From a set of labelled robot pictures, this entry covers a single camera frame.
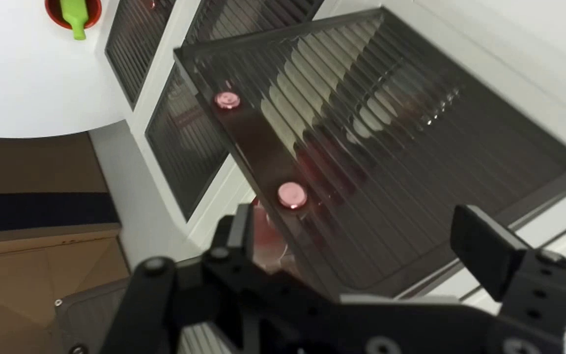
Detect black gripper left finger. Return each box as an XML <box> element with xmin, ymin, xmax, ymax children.
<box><xmin>100</xmin><ymin>205</ymin><xmax>336</xmax><ymax>354</ymax></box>

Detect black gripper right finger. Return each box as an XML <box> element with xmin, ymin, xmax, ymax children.
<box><xmin>450</xmin><ymin>205</ymin><xmax>566</xmax><ymax>333</ymax></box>

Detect smoked cabinet door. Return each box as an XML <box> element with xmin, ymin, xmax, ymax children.
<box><xmin>177</xmin><ymin>8</ymin><xmax>566</xmax><ymax>297</ymax></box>

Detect smoked middle cabinet doors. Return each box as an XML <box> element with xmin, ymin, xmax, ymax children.
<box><xmin>146</xmin><ymin>0</ymin><xmax>324</xmax><ymax>219</ymax></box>

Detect smoked cabinet doors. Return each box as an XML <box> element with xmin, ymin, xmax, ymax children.
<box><xmin>146</xmin><ymin>0</ymin><xmax>324</xmax><ymax>219</ymax></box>
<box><xmin>104</xmin><ymin>0</ymin><xmax>175</xmax><ymax>107</ymax></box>

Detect white three-tier storage cabinet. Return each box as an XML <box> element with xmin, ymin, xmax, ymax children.
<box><xmin>89</xmin><ymin>0</ymin><xmax>566</xmax><ymax>354</ymax></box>

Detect smoked bottom cabinet doors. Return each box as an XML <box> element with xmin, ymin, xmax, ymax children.
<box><xmin>104</xmin><ymin>0</ymin><xmax>175</xmax><ymax>107</ymax></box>

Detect large stacked cardboard box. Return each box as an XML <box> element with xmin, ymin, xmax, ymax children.
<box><xmin>0</xmin><ymin>225</ymin><xmax>128</xmax><ymax>354</ymax></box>

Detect dark bottom cardboard box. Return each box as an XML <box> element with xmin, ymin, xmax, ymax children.
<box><xmin>0</xmin><ymin>134</ymin><xmax>118</xmax><ymax>232</ymax></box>

